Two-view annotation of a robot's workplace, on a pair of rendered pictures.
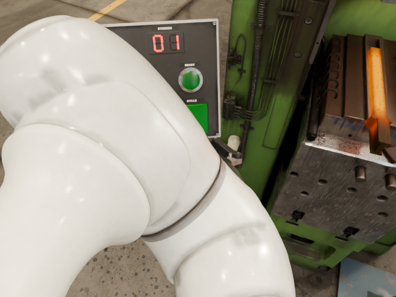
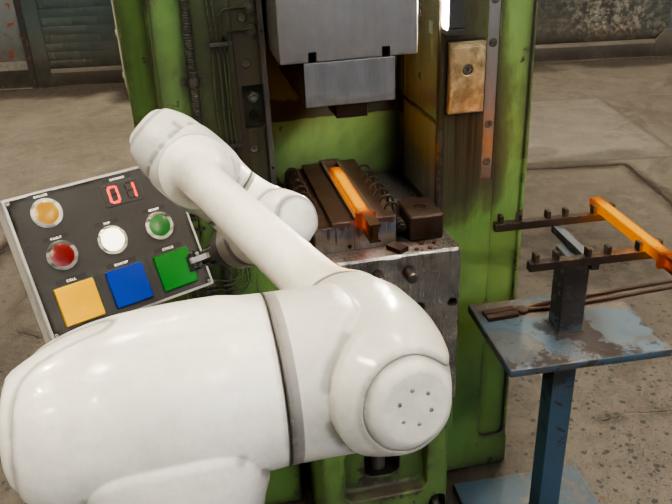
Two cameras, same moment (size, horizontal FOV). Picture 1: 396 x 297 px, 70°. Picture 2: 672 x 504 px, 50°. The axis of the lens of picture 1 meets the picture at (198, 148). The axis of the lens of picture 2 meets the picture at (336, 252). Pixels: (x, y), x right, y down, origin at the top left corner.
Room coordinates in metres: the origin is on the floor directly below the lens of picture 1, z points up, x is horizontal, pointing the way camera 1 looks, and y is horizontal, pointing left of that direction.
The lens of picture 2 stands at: (-0.81, 0.39, 1.69)
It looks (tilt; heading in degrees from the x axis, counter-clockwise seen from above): 27 degrees down; 330
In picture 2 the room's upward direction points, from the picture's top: 3 degrees counter-clockwise
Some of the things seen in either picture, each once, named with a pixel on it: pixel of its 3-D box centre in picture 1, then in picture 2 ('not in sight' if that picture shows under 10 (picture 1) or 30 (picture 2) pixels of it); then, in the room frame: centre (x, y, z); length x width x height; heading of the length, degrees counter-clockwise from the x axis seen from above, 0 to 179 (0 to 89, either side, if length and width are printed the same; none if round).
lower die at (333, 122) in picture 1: (360, 81); (336, 200); (0.70, -0.50, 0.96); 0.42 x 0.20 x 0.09; 161
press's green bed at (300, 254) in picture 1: (307, 197); (362, 413); (0.69, -0.56, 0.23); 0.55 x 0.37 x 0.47; 161
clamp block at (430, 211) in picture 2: not in sight; (419, 218); (0.50, -0.62, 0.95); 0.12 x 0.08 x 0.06; 161
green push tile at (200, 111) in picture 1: (192, 118); (175, 269); (0.49, 0.01, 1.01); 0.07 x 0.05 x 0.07; 96
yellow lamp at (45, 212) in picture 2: not in sight; (46, 212); (0.56, 0.22, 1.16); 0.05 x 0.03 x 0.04; 71
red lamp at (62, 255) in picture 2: not in sight; (62, 255); (0.52, 0.22, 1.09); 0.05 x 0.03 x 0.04; 71
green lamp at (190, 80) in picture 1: (190, 80); (159, 225); (0.54, 0.02, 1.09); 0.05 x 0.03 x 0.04; 71
